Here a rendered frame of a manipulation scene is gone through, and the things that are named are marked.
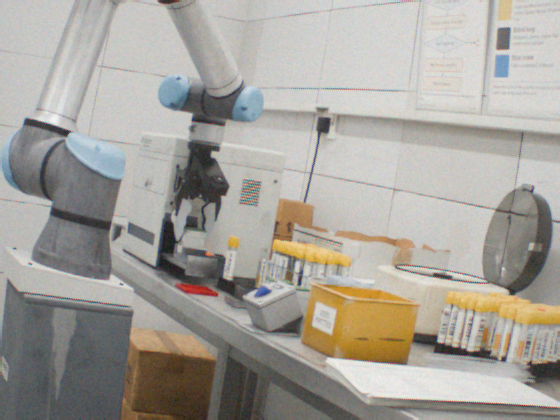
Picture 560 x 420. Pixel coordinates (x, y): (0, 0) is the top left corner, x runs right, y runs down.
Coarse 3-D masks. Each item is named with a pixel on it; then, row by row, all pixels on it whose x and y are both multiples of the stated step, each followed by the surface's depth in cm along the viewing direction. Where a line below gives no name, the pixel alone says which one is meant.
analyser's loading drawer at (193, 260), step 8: (176, 248) 217; (184, 248) 213; (192, 248) 214; (168, 256) 219; (176, 256) 215; (184, 256) 213; (192, 256) 208; (200, 256) 215; (176, 264) 215; (184, 264) 209; (192, 264) 208; (200, 264) 209; (208, 264) 210; (216, 264) 210; (192, 272) 208; (200, 272) 209; (208, 272) 210
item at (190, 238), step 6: (186, 234) 213; (192, 234) 214; (198, 234) 214; (204, 234) 215; (180, 240) 216; (186, 240) 213; (192, 240) 214; (198, 240) 215; (204, 240) 215; (180, 246) 215; (186, 246) 214; (192, 246) 214; (198, 246) 215; (180, 252) 215
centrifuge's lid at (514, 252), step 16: (512, 192) 198; (528, 192) 196; (512, 208) 203; (528, 208) 199; (544, 208) 187; (496, 224) 204; (512, 224) 203; (528, 224) 199; (544, 224) 185; (496, 240) 205; (512, 240) 203; (528, 240) 199; (544, 240) 184; (496, 256) 204; (512, 256) 201; (528, 256) 198; (544, 256) 185; (496, 272) 202; (512, 272) 199; (528, 272) 186; (512, 288) 189
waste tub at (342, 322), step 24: (312, 288) 160; (336, 288) 162; (360, 288) 164; (312, 312) 159; (336, 312) 151; (360, 312) 150; (384, 312) 151; (408, 312) 153; (312, 336) 157; (336, 336) 150; (360, 336) 150; (384, 336) 152; (408, 336) 154; (360, 360) 151; (384, 360) 153
